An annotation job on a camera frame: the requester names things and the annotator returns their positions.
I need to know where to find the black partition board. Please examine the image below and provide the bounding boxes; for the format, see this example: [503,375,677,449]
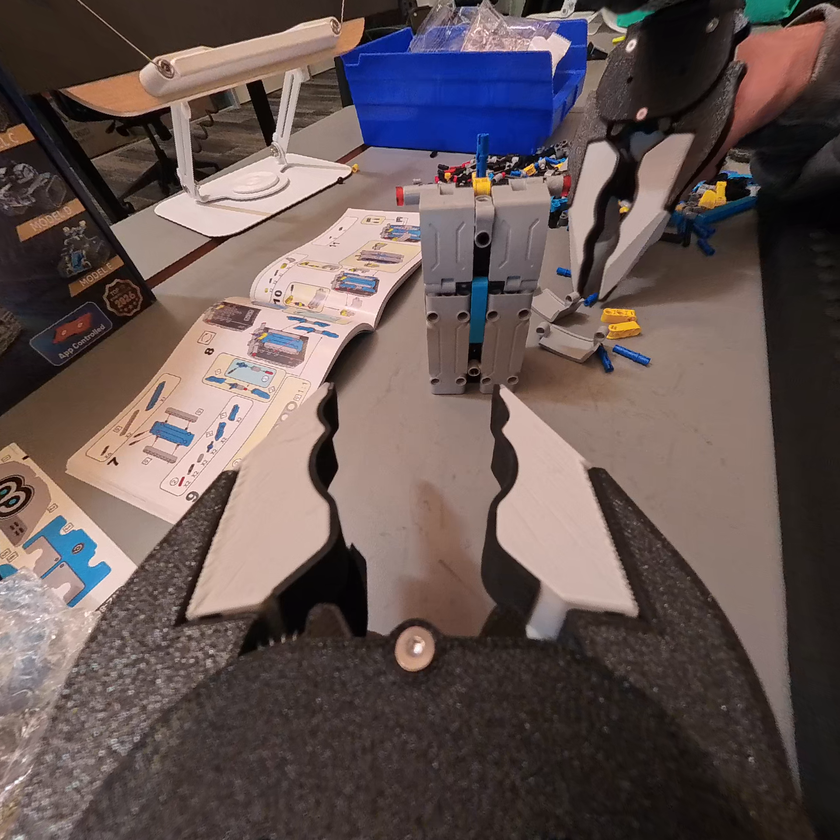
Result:
[0,0,408,99]

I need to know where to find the tan board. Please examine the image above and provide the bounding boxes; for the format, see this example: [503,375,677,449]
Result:
[59,20,366,122]

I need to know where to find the person's right forearm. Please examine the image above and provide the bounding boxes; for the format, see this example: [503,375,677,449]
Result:
[742,40,840,217]

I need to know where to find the brick instruction booklet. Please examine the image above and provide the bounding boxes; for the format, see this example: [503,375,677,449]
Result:
[66,208,427,523]

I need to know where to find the pile of small toy bricks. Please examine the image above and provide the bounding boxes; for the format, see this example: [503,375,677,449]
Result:
[440,138,762,257]

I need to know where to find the person's right hand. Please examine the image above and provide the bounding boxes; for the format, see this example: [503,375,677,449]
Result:
[729,20,840,145]

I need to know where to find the grey blue toy brick assembly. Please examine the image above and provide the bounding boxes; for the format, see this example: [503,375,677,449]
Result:
[397,132,574,397]

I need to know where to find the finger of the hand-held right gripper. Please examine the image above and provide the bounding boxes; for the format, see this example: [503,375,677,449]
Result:
[586,129,704,305]
[567,136,631,305]

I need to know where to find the grey desk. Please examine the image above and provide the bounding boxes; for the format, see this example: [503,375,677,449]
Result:
[0,27,840,840]

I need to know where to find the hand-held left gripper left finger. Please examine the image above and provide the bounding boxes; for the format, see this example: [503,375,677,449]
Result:
[184,384,368,640]

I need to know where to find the clear plastic bags of bricks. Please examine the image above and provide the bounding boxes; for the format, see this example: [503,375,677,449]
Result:
[410,0,572,56]

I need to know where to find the blue sticker sheet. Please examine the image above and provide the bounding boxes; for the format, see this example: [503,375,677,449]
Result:
[0,444,136,611]

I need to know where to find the toy robot kit box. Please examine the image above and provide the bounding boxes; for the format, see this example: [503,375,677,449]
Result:
[0,66,156,414]

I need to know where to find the white desk stand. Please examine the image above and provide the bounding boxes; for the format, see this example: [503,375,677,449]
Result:
[73,0,355,240]

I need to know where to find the crumpled clear plastic bag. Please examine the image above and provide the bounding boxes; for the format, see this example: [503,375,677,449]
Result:
[0,567,99,840]

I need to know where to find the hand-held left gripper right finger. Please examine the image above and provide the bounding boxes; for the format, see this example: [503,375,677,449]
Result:
[479,385,641,641]

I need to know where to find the blue plastic bin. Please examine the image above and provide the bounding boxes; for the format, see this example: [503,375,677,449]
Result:
[342,20,589,156]

